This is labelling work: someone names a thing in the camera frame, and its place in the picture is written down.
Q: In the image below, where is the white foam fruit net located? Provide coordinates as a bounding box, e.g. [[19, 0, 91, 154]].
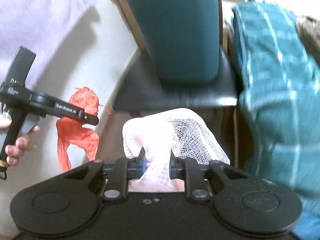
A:
[[122, 108, 230, 192]]

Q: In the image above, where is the red plastic bag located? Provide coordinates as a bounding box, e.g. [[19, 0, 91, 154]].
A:
[[56, 87, 101, 172]]

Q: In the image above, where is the teal trash bin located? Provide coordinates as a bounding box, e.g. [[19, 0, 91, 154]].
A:
[[118, 0, 222, 84]]

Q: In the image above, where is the person's left hand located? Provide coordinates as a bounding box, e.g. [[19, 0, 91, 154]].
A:
[[0, 115, 41, 168]]

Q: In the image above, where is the lavender bed sheet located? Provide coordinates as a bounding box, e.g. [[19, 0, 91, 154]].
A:
[[1, 0, 96, 87]]

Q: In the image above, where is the teal plaid blanket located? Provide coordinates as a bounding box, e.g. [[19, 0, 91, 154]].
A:
[[232, 2, 319, 239]]

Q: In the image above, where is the brown fuzzy blanket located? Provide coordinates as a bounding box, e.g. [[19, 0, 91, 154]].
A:
[[295, 16, 320, 66]]

